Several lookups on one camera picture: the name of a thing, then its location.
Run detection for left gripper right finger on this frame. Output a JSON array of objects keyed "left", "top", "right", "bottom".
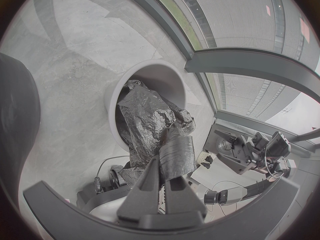
[{"left": 164, "top": 175, "right": 208, "bottom": 216}]

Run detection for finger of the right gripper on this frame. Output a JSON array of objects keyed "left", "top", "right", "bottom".
[
  {"left": 214, "top": 130, "right": 237, "bottom": 142},
  {"left": 216, "top": 153, "right": 245, "bottom": 176}
]

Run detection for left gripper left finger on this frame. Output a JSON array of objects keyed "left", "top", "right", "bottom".
[{"left": 117, "top": 155, "right": 161, "bottom": 222}]

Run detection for black plastic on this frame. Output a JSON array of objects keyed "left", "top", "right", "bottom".
[{"left": 202, "top": 156, "right": 213, "bottom": 170}]

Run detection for black plastic bag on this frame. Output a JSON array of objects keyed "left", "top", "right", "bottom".
[{"left": 115, "top": 79, "right": 197, "bottom": 192}]

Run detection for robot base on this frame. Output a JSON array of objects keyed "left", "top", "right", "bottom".
[{"left": 76, "top": 156, "right": 218, "bottom": 226}]

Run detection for white trash bin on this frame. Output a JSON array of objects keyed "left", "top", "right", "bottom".
[{"left": 104, "top": 60, "right": 187, "bottom": 153}]

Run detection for window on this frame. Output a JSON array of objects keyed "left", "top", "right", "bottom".
[{"left": 110, "top": 0, "right": 320, "bottom": 144}]

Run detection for dark grey round chair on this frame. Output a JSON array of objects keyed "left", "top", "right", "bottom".
[{"left": 0, "top": 52, "right": 41, "bottom": 171}]

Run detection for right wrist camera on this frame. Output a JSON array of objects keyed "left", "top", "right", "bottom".
[{"left": 251, "top": 131, "right": 270, "bottom": 151}]

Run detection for black cable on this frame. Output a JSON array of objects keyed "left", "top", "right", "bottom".
[{"left": 94, "top": 156, "right": 131, "bottom": 194}]

